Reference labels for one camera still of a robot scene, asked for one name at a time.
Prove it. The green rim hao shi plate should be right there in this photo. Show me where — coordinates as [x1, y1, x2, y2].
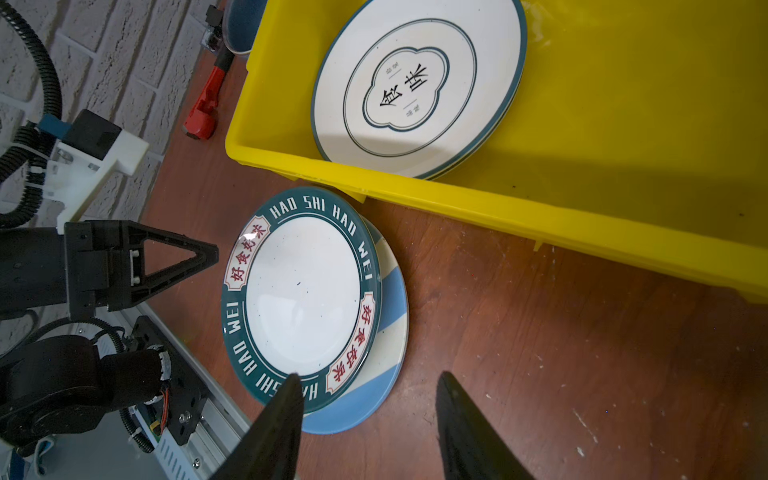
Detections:
[221, 187, 383, 414]

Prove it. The yellow plastic bin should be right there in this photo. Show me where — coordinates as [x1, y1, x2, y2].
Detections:
[226, 1, 767, 301]

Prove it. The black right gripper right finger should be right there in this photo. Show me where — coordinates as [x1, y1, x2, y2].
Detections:
[435, 371, 532, 479]

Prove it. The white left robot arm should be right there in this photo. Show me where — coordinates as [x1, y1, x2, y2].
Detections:
[1, 2, 219, 456]

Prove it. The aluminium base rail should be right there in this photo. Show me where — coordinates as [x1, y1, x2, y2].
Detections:
[115, 304, 251, 479]

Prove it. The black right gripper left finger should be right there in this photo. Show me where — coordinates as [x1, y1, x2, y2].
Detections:
[210, 374, 304, 480]

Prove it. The white plate green quatrefoil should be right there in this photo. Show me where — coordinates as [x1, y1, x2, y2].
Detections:
[311, 1, 528, 180]

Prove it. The red and black pipe wrench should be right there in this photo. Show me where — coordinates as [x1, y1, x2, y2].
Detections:
[183, 47, 234, 140]

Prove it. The blue white striped plate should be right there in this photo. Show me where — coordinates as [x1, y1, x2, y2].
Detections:
[302, 222, 409, 435]

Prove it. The dark blue ceramic bowl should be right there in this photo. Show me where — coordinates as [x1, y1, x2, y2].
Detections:
[222, 0, 268, 55]

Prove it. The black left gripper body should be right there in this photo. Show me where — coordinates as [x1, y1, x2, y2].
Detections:
[1, 220, 129, 320]

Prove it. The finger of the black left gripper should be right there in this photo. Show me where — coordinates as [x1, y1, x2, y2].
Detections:
[122, 221, 219, 308]

